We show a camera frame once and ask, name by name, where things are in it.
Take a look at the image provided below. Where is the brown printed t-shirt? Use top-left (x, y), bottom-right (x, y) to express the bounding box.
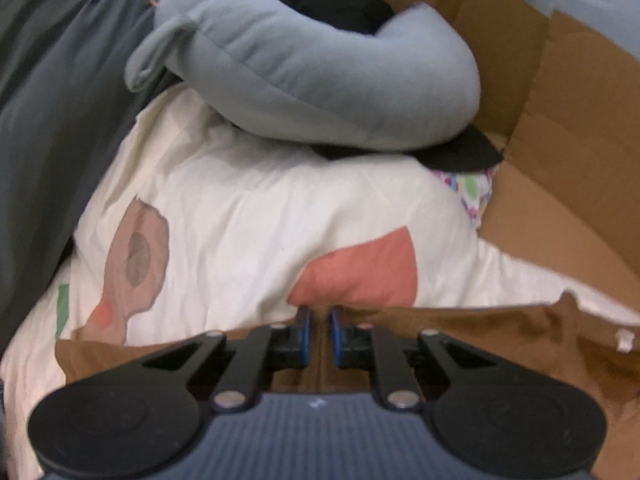
top-left (54, 293), bottom-right (639, 479)

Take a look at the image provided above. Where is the cream bear print blanket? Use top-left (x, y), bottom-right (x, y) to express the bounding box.
top-left (1, 86), bottom-right (639, 479)

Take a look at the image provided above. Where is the colourful dotted cloth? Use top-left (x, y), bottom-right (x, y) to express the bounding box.
top-left (432, 165), bottom-right (499, 231)

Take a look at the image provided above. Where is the black flat pad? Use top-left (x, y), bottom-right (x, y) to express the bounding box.
top-left (310, 126), bottom-right (503, 174)

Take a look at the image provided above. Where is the brown cardboard sheet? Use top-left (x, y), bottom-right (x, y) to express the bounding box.
top-left (387, 0), bottom-right (639, 302)

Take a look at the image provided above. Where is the grey neck pillow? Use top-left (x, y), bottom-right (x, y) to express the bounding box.
top-left (124, 0), bottom-right (480, 152)

